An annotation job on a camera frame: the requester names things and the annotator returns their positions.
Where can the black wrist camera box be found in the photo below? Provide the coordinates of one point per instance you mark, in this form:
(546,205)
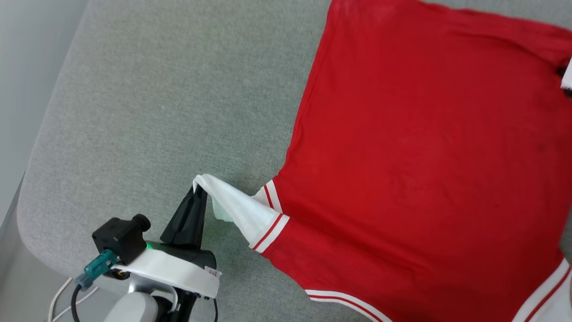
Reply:
(118,237)

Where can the left gripper with white band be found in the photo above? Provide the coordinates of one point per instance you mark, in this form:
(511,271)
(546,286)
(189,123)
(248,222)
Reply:
(178,270)

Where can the white and grey left arm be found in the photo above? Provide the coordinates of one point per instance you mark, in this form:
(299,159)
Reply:
(134,308)

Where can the red garment with white trim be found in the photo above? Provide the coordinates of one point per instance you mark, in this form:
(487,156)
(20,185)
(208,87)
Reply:
(424,156)

